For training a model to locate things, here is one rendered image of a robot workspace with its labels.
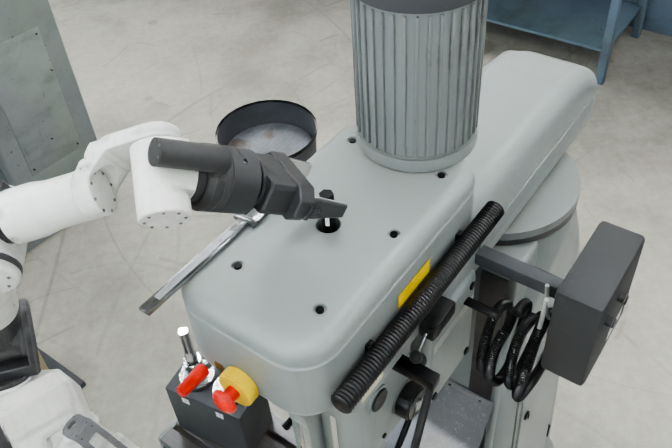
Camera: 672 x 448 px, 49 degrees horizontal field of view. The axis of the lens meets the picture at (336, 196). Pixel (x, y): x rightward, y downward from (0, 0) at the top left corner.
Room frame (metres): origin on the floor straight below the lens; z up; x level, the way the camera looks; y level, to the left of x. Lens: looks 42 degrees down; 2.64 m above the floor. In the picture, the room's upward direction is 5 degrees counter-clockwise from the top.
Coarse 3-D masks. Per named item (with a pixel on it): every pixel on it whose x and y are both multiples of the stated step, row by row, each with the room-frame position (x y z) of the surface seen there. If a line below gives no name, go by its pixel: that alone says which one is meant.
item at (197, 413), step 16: (176, 384) 1.07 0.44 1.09; (208, 384) 1.06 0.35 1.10; (176, 400) 1.05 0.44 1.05; (192, 400) 1.03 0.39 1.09; (208, 400) 1.02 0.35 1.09; (256, 400) 1.03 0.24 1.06; (176, 416) 1.07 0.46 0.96; (192, 416) 1.04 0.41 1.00; (208, 416) 1.01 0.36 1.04; (224, 416) 0.98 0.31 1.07; (240, 416) 0.97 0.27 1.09; (256, 416) 1.01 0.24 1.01; (208, 432) 1.02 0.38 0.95; (224, 432) 0.99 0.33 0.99; (240, 432) 0.96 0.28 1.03; (256, 432) 1.00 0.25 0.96
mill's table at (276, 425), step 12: (276, 420) 1.06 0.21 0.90; (168, 432) 1.05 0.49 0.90; (180, 432) 1.07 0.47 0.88; (192, 432) 1.05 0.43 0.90; (276, 432) 1.03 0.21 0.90; (288, 432) 1.03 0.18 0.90; (168, 444) 1.02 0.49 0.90; (180, 444) 1.02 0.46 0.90; (192, 444) 1.01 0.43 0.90; (204, 444) 1.02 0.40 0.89; (216, 444) 1.01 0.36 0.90; (264, 444) 1.00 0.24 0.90; (276, 444) 0.99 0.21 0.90; (288, 444) 1.00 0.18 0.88
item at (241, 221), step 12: (240, 216) 0.80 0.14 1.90; (264, 216) 0.80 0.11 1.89; (228, 228) 0.78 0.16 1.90; (240, 228) 0.78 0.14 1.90; (216, 240) 0.76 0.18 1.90; (228, 240) 0.76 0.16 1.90; (204, 252) 0.73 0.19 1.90; (216, 252) 0.73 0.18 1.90; (192, 264) 0.71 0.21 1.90; (204, 264) 0.71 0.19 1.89; (180, 276) 0.69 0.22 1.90; (192, 276) 0.70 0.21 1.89; (168, 288) 0.67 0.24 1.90; (156, 300) 0.65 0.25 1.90; (144, 312) 0.63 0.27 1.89
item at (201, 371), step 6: (198, 366) 0.67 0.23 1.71; (204, 366) 0.68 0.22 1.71; (210, 366) 0.68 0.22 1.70; (192, 372) 0.66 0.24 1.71; (198, 372) 0.66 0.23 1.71; (204, 372) 0.67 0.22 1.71; (186, 378) 0.66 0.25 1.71; (192, 378) 0.65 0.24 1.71; (198, 378) 0.66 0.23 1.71; (204, 378) 0.66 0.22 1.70; (180, 384) 0.65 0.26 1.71; (186, 384) 0.64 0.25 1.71; (192, 384) 0.65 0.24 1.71; (198, 384) 0.65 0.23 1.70; (180, 390) 0.64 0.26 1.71; (186, 390) 0.64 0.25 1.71
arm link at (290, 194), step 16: (240, 160) 0.73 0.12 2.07; (256, 160) 0.74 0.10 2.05; (272, 160) 0.79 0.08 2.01; (288, 160) 0.80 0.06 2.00; (240, 176) 0.71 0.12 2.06; (256, 176) 0.72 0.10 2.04; (272, 176) 0.74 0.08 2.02; (288, 176) 0.75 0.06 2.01; (304, 176) 0.76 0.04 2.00; (240, 192) 0.70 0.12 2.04; (256, 192) 0.71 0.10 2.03; (272, 192) 0.72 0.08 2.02; (288, 192) 0.73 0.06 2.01; (304, 192) 0.73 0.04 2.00; (224, 208) 0.69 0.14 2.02; (240, 208) 0.70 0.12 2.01; (256, 208) 0.72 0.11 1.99; (272, 208) 0.71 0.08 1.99; (288, 208) 0.72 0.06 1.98; (304, 208) 0.72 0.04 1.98
